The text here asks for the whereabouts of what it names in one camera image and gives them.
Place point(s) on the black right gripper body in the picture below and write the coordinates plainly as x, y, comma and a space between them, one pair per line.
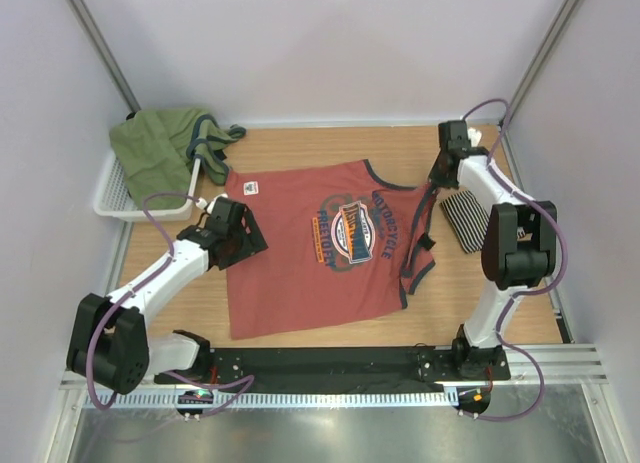
438, 178

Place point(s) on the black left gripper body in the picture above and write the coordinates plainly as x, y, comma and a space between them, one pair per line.
235, 237

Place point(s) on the black white striped tank top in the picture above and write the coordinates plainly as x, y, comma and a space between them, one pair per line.
468, 219

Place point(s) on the salmon red tank top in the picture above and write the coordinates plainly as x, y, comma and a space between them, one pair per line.
344, 245

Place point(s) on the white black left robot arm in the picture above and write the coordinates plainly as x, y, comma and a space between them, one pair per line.
110, 344

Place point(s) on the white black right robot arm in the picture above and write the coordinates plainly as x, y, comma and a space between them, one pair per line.
518, 252

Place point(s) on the green tank top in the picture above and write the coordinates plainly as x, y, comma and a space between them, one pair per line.
158, 148

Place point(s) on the white plastic basket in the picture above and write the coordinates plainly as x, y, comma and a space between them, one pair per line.
113, 199

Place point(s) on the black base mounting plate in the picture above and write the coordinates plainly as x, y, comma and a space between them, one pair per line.
340, 370

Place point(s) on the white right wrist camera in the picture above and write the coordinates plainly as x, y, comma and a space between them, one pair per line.
475, 136

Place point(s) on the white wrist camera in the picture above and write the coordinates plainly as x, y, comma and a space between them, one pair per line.
475, 136
207, 206

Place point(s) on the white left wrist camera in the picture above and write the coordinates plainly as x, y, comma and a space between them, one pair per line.
207, 206

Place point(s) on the slotted grey cable duct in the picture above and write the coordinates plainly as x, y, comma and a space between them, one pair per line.
182, 398

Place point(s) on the aluminium frame rail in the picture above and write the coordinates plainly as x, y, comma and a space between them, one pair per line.
559, 363

